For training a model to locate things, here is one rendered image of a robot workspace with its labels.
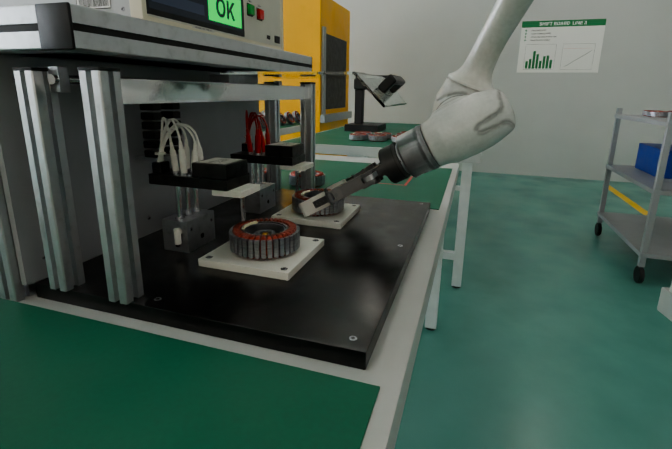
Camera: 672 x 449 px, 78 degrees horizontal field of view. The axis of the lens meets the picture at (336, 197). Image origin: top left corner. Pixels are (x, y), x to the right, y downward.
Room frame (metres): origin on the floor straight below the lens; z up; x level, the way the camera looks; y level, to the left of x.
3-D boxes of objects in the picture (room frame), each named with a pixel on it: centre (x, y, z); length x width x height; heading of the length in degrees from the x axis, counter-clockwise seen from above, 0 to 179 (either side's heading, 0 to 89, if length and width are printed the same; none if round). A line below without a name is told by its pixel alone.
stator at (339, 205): (0.86, 0.04, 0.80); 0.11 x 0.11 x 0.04
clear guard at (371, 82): (0.89, 0.04, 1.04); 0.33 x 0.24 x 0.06; 72
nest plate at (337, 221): (0.86, 0.04, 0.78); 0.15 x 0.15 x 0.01; 72
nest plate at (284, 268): (0.63, 0.11, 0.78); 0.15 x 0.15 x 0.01; 72
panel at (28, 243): (0.83, 0.32, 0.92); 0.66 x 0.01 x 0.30; 162
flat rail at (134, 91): (0.78, 0.17, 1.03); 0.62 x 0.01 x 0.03; 162
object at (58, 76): (0.80, 0.24, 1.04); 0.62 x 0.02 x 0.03; 162
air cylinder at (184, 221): (0.68, 0.25, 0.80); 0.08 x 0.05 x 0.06; 162
